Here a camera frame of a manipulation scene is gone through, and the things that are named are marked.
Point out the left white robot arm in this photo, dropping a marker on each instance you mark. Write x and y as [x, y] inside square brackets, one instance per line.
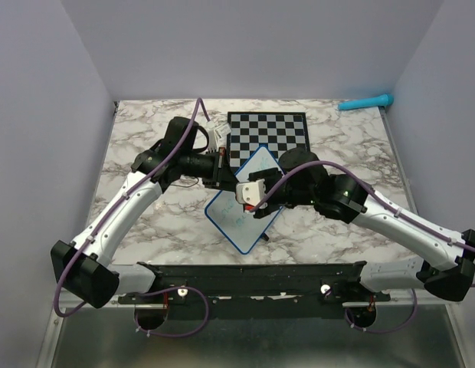
[82, 266]

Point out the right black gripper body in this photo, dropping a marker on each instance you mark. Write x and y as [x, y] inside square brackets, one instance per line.
[271, 203]

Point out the blue framed whiteboard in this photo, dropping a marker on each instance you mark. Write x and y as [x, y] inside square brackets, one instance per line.
[240, 228]

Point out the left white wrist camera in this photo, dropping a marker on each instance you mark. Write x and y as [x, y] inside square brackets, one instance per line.
[218, 136]

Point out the blue marker pen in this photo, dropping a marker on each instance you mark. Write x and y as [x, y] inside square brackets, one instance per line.
[383, 100]

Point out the black white chessboard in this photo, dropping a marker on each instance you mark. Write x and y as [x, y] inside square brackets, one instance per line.
[278, 131]

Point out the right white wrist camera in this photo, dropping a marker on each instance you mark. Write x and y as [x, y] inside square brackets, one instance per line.
[250, 193]

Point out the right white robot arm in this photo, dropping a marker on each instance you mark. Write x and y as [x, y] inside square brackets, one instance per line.
[444, 259]

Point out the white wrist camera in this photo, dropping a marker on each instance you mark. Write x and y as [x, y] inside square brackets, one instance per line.
[250, 193]
[218, 136]

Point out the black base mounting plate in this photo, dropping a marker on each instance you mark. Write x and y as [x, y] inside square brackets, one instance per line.
[254, 291]

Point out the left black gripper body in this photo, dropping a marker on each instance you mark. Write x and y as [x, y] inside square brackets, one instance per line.
[212, 166]

